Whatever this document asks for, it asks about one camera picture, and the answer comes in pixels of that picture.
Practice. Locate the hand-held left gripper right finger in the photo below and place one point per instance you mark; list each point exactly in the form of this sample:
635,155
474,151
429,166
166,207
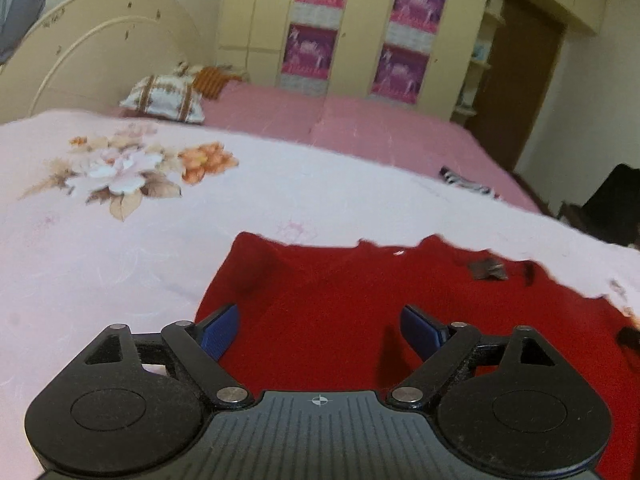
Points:
420,327

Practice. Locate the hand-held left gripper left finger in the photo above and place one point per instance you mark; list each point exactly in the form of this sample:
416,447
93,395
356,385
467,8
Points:
220,332

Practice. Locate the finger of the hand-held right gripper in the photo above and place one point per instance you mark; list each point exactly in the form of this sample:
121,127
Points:
631,342

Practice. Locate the red embroidered sweater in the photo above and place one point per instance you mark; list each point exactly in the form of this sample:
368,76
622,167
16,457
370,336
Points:
340,310

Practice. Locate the black garment on chair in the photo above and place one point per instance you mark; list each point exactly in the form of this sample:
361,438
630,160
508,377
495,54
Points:
617,205

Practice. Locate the floral white bed sheet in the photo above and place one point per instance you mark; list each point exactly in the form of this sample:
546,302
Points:
100,240

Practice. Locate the black and white cloth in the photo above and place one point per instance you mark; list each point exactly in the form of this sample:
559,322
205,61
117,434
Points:
467,182

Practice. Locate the pink bed sheet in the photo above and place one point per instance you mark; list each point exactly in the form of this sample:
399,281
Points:
380,140

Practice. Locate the floral pillow with brown border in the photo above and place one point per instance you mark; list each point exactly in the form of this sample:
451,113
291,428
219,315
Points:
186,67
165,97

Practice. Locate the orange striped cushion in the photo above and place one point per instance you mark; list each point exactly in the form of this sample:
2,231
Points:
215,80

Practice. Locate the brown wooden door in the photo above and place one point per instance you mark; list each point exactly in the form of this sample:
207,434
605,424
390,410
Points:
520,75

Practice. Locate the cream corner shelf unit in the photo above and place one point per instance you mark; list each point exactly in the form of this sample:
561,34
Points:
480,60

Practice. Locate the light blue box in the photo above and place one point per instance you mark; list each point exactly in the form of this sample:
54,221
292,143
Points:
481,50

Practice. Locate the cream bed headboard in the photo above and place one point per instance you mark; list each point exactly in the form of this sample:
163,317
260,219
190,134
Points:
85,55

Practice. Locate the cream wardrobe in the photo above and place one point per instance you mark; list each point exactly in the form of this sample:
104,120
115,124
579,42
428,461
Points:
365,20

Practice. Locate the grey curtain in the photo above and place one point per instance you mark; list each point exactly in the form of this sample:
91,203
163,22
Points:
22,5

